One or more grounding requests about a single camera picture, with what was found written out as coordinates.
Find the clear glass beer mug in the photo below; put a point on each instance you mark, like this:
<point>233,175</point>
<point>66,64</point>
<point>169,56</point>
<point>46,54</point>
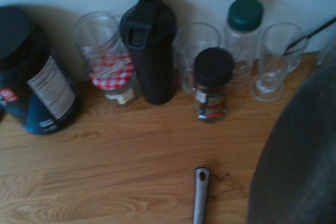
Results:
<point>187,58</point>

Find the empty clear glass jar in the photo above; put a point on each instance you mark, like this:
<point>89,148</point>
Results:
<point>97,35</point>

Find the black slotted spoon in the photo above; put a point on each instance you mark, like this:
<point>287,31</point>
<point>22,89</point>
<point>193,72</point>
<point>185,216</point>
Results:
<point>200,197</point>

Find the footed clear glass mug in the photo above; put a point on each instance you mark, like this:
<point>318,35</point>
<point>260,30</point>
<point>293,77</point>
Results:
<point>273,77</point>

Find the black shaker bottle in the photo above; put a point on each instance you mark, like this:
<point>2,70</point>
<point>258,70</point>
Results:
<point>155,58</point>

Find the clear bottle with green lid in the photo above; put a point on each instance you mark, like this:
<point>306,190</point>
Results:
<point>242,32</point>

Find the jam jar, red checked lid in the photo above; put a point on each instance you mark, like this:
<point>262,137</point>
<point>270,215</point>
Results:
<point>115,77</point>

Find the coffee jar with black lid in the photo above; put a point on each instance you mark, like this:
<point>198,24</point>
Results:
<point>212,82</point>

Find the black protein powder tub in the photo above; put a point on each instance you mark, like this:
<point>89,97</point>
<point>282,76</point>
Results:
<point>36,77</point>

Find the green ribbed utensil holder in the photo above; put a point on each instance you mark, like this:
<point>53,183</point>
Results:
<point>296,155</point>

